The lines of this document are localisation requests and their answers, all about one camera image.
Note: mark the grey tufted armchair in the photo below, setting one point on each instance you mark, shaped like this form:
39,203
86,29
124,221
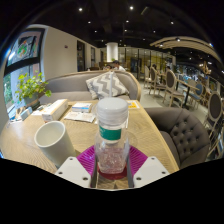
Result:
183,133

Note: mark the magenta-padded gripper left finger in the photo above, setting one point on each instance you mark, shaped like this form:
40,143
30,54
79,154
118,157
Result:
73,171

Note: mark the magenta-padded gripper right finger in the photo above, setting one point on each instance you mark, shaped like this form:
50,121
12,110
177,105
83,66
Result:
151,170

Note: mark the small wooden table holder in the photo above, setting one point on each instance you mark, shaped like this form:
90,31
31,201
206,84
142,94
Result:
20,113

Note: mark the white printed leaflet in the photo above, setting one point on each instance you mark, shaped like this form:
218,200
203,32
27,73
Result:
80,117

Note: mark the curved grey sofa bench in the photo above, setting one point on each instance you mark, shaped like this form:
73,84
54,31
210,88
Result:
66,85

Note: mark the green potted plant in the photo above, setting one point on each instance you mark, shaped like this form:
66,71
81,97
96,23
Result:
31,86

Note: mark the yellow card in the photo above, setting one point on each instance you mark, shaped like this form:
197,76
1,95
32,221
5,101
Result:
133,104

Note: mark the wooden café table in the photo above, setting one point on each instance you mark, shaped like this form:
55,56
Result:
188,85

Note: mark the white tissue box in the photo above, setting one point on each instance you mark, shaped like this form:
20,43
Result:
55,109

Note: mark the white drinking straw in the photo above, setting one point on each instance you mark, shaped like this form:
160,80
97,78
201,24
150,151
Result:
111,85

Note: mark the clear plastic water bottle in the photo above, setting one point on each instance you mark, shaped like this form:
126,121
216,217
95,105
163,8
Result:
111,146

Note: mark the person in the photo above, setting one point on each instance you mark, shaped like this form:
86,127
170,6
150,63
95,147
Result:
118,66
108,67

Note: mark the framed colourful wall poster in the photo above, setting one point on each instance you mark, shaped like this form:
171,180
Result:
25,46

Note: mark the grey white chevron cushion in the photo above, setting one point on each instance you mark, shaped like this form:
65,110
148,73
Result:
106,85

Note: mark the group of ceiling lights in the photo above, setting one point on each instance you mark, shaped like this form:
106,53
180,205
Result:
131,7

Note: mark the small blue white pack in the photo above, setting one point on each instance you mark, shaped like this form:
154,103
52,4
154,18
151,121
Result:
82,107

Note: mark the pale ceramic mug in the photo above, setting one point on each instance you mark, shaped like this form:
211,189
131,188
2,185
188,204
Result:
53,141

